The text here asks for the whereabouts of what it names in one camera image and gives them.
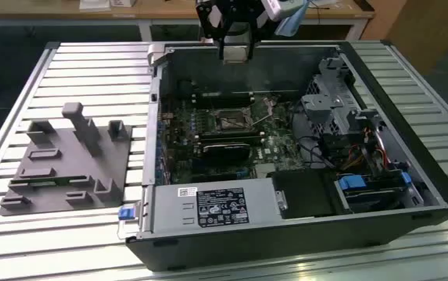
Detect grey metal drive cage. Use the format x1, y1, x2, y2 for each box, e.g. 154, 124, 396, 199
299, 57, 381, 136

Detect black graphics card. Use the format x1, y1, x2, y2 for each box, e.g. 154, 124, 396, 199
202, 142, 253, 162

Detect grey case handle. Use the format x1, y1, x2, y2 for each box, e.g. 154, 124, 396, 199
146, 43, 168, 66

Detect silver CPU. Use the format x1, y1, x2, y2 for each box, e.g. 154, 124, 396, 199
223, 43, 250, 64

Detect black plastic shroud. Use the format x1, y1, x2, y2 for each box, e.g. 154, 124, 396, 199
270, 170, 344, 220

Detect CPU socket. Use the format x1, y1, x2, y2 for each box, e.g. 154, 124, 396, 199
210, 108, 254, 131

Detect black PC case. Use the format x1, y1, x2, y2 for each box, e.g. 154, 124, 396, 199
124, 40, 448, 272

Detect wooden cabinet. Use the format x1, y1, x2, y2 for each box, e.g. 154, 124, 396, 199
386, 0, 448, 76

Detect black installed RAM sticks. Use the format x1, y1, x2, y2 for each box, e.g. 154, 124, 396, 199
198, 132, 261, 145

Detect metal socket cover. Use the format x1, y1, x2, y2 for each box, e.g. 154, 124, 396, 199
215, 108, 250, 120

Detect blue disk carrier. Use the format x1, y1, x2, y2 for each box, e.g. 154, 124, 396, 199
337, 174, 366, 193

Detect black internal cable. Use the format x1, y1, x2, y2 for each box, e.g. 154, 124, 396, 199
297, 136, 338, 170

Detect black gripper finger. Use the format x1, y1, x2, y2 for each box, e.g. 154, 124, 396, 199
215, 17, 229, 61
246, 17, 259, 59

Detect orange and yellow wires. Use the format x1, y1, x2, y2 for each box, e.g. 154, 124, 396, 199
340, 145, 366, 171

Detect blue case latch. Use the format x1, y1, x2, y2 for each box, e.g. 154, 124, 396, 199
118, 206, 138, 220

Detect wooden desk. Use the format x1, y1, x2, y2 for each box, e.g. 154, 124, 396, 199
0, 0, 376, 42

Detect grey parts rack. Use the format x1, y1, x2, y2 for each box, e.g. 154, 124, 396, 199
0, 102, 134, 217

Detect green motherboard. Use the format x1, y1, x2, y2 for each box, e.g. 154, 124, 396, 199
159, 93, 306, 185

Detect grey power supply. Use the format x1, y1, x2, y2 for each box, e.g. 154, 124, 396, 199
139, 178, 287, 238

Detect small silver heat sink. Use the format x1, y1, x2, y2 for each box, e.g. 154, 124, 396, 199
254, 163, 278, 178

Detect white box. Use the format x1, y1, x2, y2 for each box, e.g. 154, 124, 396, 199
78, 0, 112, 12

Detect green RAM stick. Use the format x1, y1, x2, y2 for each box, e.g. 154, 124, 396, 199
23, 177, 71, 187

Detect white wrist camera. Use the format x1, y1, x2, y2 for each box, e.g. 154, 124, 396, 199
261, 0, 287, 22

